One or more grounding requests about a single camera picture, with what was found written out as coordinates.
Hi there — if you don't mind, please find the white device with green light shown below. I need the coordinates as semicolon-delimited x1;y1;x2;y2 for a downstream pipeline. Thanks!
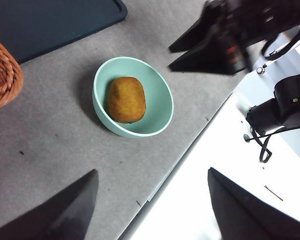
234;91;253;114

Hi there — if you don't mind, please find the teal ribbed bowl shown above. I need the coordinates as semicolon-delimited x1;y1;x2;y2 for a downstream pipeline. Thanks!
92;56;175;138

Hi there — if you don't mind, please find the black rectangular tray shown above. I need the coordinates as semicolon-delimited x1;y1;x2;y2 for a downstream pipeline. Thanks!
0;0;128;65

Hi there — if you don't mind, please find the thin black pin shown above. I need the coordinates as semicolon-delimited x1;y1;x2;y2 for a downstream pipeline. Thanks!
264;185;284;202

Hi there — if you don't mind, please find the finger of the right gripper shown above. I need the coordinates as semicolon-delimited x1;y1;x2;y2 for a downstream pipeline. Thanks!
168;34;235;75
168;9;223;53

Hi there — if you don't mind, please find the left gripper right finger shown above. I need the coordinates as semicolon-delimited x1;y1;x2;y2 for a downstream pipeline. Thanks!
207;166;300;240

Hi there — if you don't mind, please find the orange-brown kiwi fruit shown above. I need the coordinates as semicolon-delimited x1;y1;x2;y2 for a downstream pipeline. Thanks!
107;76;147;124

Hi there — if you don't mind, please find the brown wicker basket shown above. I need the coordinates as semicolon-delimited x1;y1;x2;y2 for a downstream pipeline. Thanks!
0;31;24;114

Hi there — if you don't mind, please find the thick black looped cable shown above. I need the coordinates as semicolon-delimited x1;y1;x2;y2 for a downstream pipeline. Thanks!
261;23;300;61

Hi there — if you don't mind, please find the thin black base cable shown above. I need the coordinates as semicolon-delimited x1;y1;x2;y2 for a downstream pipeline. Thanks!
243;124;300;163

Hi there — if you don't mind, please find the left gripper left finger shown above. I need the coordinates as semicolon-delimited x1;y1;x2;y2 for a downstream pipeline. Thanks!
0;169;100;240

